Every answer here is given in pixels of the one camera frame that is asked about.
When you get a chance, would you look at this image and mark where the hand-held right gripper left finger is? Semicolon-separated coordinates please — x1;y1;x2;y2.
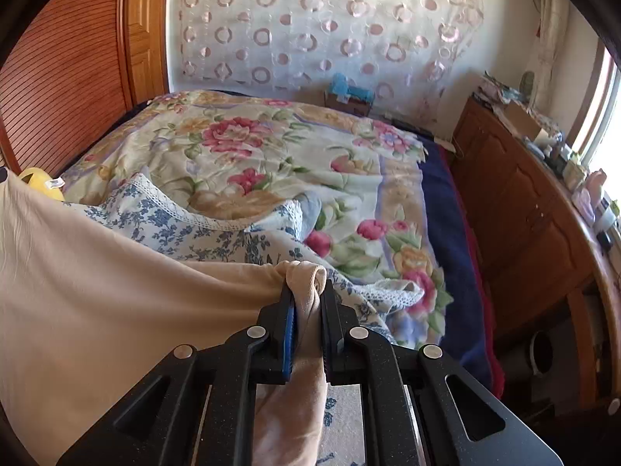
56;285;298;466

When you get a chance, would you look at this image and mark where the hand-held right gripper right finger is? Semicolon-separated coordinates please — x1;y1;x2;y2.
320;279;564;466

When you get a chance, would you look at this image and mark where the peach printed t-shirt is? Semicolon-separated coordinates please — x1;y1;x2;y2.
0;170;333;466

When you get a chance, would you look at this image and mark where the red blanket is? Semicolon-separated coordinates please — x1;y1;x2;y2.
461;214;500;394

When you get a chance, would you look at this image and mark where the navy blue blanket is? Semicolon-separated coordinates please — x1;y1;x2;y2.
417;133;496;389

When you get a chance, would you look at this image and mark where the blue floral white sheet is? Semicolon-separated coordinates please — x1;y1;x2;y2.
63;172;428;466

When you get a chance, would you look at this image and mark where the floral blanket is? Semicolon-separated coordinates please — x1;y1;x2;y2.
61;88;449;350

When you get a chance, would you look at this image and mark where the small cardboard box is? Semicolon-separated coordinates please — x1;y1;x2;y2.
324;91;374;118

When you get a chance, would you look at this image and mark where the wooden cabinet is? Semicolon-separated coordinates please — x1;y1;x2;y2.
449;94;621;418

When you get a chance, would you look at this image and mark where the blue plastic toy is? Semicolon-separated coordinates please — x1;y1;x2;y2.
330;74;377;104

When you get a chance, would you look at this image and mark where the open cardboard box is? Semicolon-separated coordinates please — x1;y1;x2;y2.
505;102;544;141

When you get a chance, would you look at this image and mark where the yellow plush toy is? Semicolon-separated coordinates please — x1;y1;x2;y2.
19;167;67;203

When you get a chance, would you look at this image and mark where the sheer circle-patterned curtain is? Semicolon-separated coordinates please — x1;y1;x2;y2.
167;0;486;122

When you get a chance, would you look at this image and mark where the wooden louvered wardrobe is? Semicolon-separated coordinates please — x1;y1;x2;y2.
0;0;172;176

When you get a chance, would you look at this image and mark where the window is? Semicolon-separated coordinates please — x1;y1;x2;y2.
567;34;621;185

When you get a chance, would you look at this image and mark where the beige window curtain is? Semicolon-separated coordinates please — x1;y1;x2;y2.
526;0;573;122

